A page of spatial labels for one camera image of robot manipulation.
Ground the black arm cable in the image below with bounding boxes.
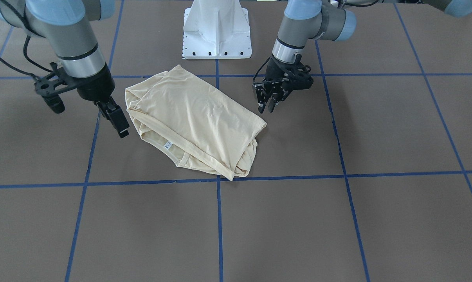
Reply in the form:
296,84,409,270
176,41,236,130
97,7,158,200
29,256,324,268
0,35,49,79

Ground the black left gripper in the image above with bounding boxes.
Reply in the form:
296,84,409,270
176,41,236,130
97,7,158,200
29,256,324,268
252,54,313,114

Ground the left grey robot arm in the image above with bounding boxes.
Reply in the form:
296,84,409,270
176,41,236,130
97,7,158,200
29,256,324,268
252,0,357,114

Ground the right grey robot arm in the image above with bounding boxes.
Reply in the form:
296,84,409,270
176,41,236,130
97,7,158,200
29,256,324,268
0,0,130,138

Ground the beige long-sleeve printed shirt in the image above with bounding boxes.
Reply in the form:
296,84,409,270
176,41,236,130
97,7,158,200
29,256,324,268
124,65,267,180

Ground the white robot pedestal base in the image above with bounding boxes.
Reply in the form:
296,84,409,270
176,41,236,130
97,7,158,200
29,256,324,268
182,0,252,60

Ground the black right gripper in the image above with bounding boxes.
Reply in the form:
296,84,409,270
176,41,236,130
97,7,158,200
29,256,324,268
34,63,130,139

